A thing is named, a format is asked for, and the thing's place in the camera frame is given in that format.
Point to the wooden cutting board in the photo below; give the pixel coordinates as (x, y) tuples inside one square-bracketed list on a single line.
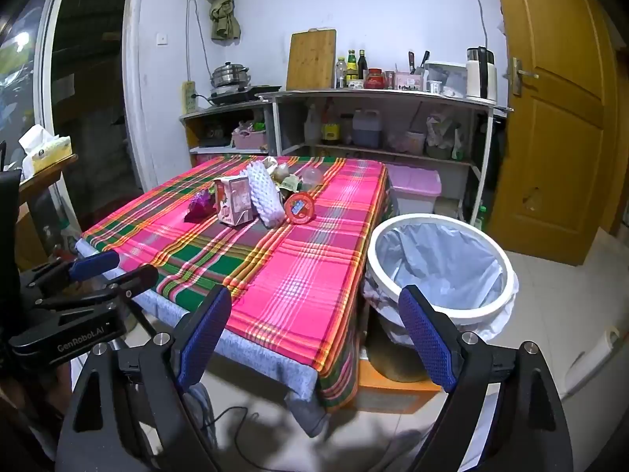
[(310, 61)]

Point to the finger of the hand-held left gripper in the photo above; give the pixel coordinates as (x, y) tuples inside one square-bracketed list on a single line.
[(93, 264), (140, 278)]

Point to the clear glass bottle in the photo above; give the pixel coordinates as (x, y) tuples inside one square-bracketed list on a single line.
[(342, 74)]

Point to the red jar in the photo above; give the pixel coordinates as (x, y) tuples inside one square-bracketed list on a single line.
[(375, 79)]

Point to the pink knife holder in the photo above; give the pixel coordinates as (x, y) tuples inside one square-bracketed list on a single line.
[(408, 82)]

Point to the grey plastic bin liner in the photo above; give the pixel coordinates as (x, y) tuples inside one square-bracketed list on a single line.
[(442, 255)]

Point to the small glass jar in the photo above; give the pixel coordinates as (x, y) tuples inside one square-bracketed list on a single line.
[(389, 80)]

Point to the pink plastic tub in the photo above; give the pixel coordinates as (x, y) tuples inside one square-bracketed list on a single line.
[(415, 142)]

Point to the yellow wooden door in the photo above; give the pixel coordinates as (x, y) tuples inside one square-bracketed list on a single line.
[(550, 132)]

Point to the white round trash bin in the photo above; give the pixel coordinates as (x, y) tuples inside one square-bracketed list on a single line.
[(383, 241)]

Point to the pink plastic basket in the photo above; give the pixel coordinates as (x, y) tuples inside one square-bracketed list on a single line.
[(249, 140)]

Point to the white plastic bottle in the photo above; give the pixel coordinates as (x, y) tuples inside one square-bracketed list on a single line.
[(312, 125)]

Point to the pink drink carton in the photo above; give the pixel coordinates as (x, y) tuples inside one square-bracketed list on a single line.
[(233, 201)]

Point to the small green bottle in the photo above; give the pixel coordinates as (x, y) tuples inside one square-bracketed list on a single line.
[(480, 217)]

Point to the pink lidded storage box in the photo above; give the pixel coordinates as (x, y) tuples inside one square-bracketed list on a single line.
[(415, 182)]

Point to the oil bottle yellow label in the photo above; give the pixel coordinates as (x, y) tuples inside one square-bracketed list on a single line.
[(330, 130)]

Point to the green hanging cloth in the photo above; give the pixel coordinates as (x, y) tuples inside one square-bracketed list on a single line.
[(222, 5)]

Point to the red round lid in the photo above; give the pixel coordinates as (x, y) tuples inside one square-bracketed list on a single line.
[(299, 207)]

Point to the orange low stool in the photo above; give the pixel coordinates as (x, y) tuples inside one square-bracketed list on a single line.
[(393, 396)]

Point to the small wooden shelf unit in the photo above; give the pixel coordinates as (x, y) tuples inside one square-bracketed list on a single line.
[(216, 110)]

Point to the white foam net sleeve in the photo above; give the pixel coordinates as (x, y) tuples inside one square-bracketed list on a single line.
[(263, 194)]

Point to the dark sauce bottle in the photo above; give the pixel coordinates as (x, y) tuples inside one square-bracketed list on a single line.
[(362, 66)]

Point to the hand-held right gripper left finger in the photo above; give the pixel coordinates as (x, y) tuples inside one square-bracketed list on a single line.
[(206, 339)]

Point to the yellow tissue box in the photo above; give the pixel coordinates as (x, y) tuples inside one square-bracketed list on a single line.
[(49, 150)]

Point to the crumpled plastic bags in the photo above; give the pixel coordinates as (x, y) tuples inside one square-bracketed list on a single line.
[(442, 135)]

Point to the clear plastic cup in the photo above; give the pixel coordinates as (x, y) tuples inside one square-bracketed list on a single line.
[(312, 177)]

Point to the wooden side table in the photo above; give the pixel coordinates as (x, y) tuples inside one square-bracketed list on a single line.
[(46, 177)]

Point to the dark jar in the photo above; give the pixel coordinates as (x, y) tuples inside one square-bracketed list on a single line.
[(346, 130)]

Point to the yellowish power strip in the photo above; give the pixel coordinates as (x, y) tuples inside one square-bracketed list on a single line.
[(189, 97)]

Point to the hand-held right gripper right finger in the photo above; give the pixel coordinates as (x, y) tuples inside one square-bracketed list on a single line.
[(422, 344)]

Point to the purple crumpled wrapper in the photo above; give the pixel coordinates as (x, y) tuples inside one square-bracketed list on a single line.
[(200, 206)]

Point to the clear plastic container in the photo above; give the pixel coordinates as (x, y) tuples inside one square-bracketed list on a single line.
[(449, 76)]

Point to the grey table cover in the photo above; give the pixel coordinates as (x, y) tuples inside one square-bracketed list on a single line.
[(275, 359)]

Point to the grey metal shelf unit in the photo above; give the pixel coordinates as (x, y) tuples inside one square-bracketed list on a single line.
[(373, 96)]

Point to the black induction cooker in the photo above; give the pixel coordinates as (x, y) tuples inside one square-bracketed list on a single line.
[(241, 93)]

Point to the pink green plaid tablecloth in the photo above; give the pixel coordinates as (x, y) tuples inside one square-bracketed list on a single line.
[(275, 275)]

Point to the white electric kettle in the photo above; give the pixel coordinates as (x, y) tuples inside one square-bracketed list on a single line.
[(480, 76)]

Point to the green glass bottle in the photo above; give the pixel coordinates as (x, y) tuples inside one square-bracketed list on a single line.
[(352, 69)]

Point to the grey plastic jug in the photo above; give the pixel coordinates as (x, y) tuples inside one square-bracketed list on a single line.
[(367, 130)]

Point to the steel cooking pot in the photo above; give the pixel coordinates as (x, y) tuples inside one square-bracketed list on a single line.
[(230, 76)]

